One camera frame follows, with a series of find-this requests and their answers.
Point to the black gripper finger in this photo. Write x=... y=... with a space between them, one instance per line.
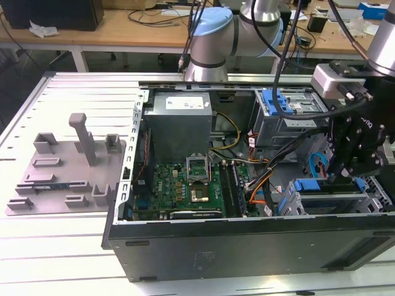
x=339 y=145
x=370 y=163

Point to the wooden desk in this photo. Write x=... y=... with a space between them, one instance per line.
x=108 y=31

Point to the gray parts rack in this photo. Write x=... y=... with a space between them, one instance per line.
x=71 y=172

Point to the small black speaker box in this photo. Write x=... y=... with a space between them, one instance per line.
x=318 y=24

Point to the RAM slot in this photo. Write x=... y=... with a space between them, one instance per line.
x=237 y=191
x=227 y=191
x=231 y=191
x=240 y=191

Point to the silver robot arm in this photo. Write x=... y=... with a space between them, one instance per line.
x=216 y=40

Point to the black graphics card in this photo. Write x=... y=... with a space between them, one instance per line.
x=194 y=214

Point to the blue plastic drive latch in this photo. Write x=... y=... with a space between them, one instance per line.
x=267 y=106

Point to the green motherboard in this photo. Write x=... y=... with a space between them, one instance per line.
x=166 y=185

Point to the silver flat box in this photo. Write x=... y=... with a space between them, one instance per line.
x=351 y=14

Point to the gray power supply unit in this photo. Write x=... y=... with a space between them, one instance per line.
x=176 y=132

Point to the blue cardboard box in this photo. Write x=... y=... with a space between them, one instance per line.
x=370 y=10

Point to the black PC case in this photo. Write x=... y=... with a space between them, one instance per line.
x=247 y=253

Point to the clear plastic bag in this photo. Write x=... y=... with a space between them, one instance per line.
x=358 y=26

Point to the metal optical drive cage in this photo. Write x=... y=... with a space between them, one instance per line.
x=277 y=132

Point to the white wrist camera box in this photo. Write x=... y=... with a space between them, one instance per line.
x=324 y=80

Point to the large black box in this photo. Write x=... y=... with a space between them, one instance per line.
x=61 y=15

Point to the white crumpled plastic bag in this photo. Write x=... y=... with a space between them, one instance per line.
x=43 y=31

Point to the CPU socket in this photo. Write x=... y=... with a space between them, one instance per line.
x=199 y=195

